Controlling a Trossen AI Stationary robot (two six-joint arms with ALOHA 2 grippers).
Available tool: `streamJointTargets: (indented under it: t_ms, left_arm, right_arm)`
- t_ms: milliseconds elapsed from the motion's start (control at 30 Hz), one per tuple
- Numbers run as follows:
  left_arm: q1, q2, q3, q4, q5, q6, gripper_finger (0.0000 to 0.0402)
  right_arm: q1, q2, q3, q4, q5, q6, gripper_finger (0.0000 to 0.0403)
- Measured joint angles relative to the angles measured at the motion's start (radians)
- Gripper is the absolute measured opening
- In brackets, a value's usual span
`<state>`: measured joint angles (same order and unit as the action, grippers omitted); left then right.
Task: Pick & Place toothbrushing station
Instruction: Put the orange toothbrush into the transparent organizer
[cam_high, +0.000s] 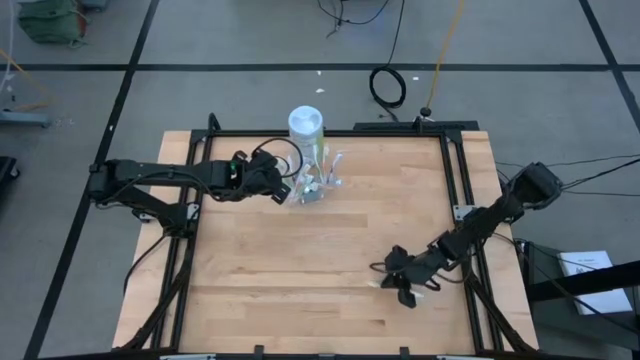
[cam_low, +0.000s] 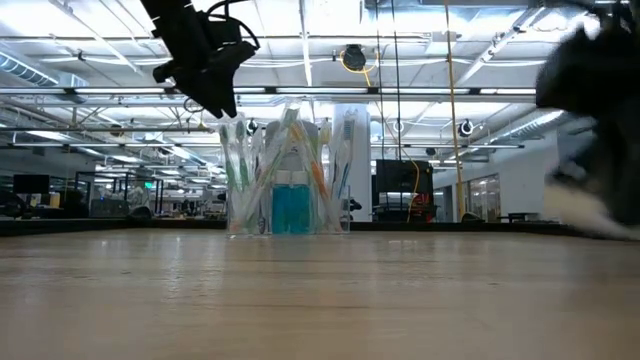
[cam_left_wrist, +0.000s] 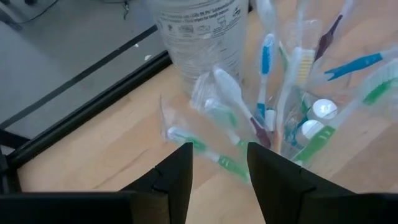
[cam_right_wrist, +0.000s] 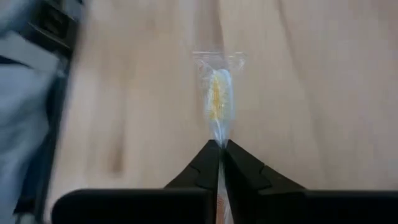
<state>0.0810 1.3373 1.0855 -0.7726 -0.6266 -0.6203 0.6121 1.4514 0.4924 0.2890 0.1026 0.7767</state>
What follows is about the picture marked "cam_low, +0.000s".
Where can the yellow container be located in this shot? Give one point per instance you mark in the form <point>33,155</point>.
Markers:
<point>54,200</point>

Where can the long ceiling light rail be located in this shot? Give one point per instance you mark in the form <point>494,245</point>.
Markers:
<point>320,91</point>

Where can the white round column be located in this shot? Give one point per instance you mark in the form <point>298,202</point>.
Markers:
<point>364,175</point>

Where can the black monitor on stand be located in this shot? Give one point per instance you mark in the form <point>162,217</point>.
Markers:
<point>400,175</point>

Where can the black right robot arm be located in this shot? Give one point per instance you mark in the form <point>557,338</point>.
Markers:
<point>620,12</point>

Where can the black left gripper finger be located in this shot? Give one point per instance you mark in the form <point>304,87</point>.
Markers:
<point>230,90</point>
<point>207,95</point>

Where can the white wipes canister green label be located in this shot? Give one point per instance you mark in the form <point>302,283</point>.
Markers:
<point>295,160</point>

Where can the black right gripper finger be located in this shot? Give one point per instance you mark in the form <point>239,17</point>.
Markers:
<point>577,172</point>
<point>620,165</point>

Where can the clear acrylic organizer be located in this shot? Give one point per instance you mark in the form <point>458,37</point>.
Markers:
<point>346,215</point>

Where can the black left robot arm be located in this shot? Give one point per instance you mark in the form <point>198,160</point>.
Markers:
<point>170,25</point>

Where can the silver ventilation duct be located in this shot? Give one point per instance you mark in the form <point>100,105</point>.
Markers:
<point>530,127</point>
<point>25,70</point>

